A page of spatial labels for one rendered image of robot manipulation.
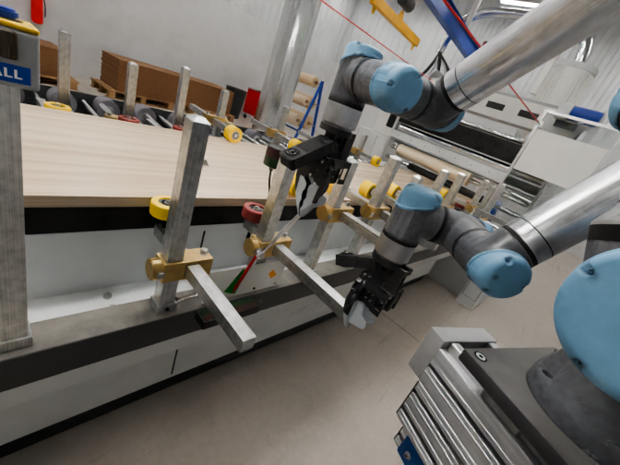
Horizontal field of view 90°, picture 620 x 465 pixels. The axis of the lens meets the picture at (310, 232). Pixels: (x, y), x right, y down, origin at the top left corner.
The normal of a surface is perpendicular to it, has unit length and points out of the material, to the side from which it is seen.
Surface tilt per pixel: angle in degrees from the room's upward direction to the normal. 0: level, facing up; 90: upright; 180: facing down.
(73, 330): 0
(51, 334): 0
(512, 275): 90
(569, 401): 73
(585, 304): 97
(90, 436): 0
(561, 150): 90
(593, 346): 97
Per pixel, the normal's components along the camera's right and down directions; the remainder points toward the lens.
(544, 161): -0.69, 0.07
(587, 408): -0.74, -0.39
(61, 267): 0.65, 0.51
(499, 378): 0.33, -0.86
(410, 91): 0.41, 0.51
